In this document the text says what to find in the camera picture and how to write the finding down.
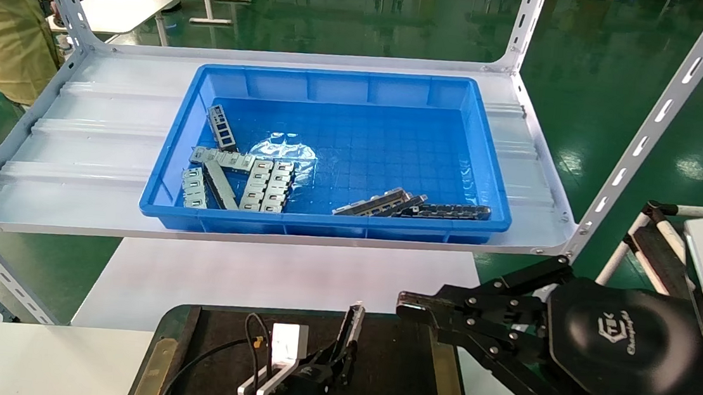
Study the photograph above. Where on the white metal shelf rack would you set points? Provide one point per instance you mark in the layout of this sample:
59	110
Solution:
108	138

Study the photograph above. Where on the long dark metal part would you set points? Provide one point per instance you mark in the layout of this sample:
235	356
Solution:
452	211

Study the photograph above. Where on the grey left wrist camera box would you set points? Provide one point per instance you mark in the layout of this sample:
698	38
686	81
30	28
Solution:
288	345

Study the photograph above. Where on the black container with brass strips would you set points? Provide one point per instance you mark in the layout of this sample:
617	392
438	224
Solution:
218	338

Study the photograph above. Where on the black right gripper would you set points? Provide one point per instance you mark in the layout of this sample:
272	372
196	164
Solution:
625	345

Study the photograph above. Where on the dark perforated metal part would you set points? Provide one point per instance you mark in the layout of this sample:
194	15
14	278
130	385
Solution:
222	128

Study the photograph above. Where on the white pipe cart black shelves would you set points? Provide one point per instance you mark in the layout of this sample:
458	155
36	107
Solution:
659	250

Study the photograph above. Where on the white work table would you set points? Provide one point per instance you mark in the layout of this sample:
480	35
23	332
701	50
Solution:
120	8

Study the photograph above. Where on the clear plastic film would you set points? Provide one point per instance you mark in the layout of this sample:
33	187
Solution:
285	150

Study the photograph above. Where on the blue plastic bin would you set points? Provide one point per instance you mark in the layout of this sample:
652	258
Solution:
361	90

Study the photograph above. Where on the silver metal channel part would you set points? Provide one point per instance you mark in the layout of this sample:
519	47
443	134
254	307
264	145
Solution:
407	203
351	325
373	202

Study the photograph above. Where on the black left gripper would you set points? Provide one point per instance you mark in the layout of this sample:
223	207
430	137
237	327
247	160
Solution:
303	390

